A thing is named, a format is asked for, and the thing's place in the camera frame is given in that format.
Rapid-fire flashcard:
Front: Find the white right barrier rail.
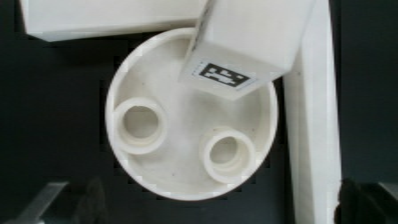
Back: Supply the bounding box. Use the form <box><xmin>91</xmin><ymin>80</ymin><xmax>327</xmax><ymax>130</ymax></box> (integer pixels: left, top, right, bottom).
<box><xmin>20</xmin><ymin>0</ymin><xmax>206</xmax><ymax>42</ymax></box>

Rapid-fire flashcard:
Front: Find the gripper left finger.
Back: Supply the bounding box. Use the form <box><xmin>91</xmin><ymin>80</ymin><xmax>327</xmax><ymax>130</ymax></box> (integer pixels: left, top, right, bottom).
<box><xmin>6</xmin><ymin>178</ymin><xmax>110</xmax><ymax>224</ymax></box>

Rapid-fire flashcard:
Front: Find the white front barrier rail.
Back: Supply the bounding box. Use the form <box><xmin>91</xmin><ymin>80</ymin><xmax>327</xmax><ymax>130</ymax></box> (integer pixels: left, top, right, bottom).
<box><xmin>283</xmin><ymin>0</ymin><xmax>341</xmax><ymax>224</ymax></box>

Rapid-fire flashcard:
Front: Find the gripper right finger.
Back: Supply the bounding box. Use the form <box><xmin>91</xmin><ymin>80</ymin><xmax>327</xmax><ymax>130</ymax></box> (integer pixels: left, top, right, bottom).
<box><xmin>336</xmin><ymin>179</ymin><xmax>398</xmax><ymax>224</ymax></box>

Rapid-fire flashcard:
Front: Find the white barrier rail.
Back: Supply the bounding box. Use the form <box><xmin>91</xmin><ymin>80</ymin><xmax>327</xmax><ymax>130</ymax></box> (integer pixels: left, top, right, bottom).
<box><xmin>20</xmin><ymin>0</ymin><xmax>206</xmax><ymax>42</ymax></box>
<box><xmin>283</xmin><ymin>0</ymin><xmax>341</xmax><ymax>224</ymax></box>

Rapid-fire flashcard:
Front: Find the white stool leg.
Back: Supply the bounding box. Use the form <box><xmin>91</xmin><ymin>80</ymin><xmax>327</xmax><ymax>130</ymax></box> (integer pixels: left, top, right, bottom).
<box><xmin>180</xmin><ymin>0</ymin><xmax>317</xmax><ymax>100</ymax></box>

